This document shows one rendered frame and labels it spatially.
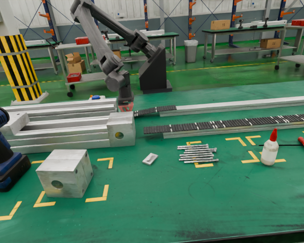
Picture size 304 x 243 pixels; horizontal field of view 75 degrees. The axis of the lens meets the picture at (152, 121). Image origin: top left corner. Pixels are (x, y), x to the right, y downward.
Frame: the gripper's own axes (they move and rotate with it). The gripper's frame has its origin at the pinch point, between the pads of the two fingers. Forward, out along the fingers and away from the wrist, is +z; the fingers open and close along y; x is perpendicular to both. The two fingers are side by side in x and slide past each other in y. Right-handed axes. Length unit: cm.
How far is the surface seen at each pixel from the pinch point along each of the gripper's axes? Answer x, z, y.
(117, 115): -1.8, -7.5, 17.0
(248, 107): 56, 1, 2
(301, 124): 68, 1, 20
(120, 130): -0.6, -4.7, 24.0
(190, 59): 136, 67, -477
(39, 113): -37.8, -5.9, 4.9
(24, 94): -206, 62, -252
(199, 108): 33.3, -0.9, 2.1
